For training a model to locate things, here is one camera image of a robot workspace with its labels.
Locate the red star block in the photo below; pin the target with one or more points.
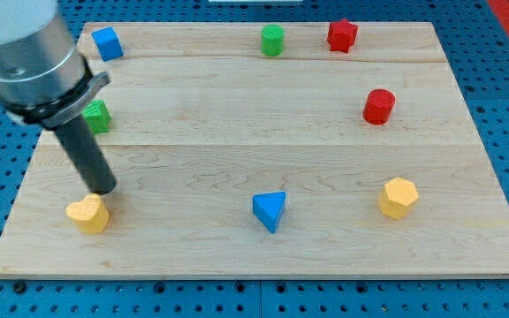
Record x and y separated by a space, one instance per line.
342 35

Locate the blue triangle block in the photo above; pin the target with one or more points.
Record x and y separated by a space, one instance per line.
269 209

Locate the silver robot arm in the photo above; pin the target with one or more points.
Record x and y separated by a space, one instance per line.
44 80

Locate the red cylinder block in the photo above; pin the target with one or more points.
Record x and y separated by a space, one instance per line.
378 106

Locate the green cube block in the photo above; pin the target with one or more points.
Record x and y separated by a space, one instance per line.
97 117

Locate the green cylinder block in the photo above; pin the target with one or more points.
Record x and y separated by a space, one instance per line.
272 40

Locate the yellow heart block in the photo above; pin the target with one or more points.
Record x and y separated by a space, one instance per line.
90 215

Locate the wooden board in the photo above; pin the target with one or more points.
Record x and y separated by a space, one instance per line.
202 121

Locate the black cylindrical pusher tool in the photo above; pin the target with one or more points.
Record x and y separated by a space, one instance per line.
81 147

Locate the blue cube block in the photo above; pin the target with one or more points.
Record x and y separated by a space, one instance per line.
107 43

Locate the yellow hexagon block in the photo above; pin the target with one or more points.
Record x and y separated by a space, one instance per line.
398 198

